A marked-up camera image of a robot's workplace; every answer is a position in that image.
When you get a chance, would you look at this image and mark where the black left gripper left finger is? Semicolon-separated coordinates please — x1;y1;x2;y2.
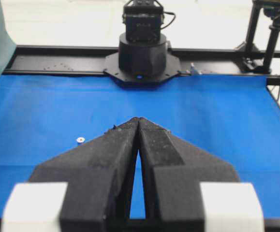
29;117;139;232

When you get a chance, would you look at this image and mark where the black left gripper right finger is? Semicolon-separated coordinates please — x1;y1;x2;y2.
138;118;240;232

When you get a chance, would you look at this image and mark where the small silver metal shaft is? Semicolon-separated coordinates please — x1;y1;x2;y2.
76;137;86;146

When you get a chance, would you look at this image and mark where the black opposite robot arm base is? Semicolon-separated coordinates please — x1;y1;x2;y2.
103;0;181;83

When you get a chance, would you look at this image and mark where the blue table mat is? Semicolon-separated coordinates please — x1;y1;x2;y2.
0;75;280;218

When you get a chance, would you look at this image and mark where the black aluminium frame rail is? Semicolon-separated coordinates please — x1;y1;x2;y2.
3;45;280;85

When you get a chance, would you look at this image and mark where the black frame upright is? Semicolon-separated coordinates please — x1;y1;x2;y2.
235;0;262;57

